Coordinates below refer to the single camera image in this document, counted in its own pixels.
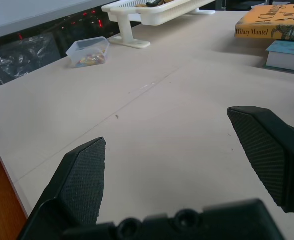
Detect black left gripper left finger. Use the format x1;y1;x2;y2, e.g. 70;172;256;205
35;136;107;225

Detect clear plastic container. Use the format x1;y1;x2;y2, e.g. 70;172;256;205
65;36;111;69

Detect black object in basket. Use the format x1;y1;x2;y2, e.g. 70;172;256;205
146;0;164;8

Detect crumpled black plastic bag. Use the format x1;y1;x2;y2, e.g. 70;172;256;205
0;33;63;79

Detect light blue hardcover book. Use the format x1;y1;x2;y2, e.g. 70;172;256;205
262;40;294;74

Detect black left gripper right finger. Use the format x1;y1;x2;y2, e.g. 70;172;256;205
227;106;294;219

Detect white countertop ledge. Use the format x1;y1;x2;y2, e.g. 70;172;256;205
0;0;107;41

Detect small colourful pieces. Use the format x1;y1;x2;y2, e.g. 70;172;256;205
75;51;106;68

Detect white plastic raised basket shelf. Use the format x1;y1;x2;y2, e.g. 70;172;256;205
101;0;217;49

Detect yellow hardcover book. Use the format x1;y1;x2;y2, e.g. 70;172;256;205
234;3;294;42

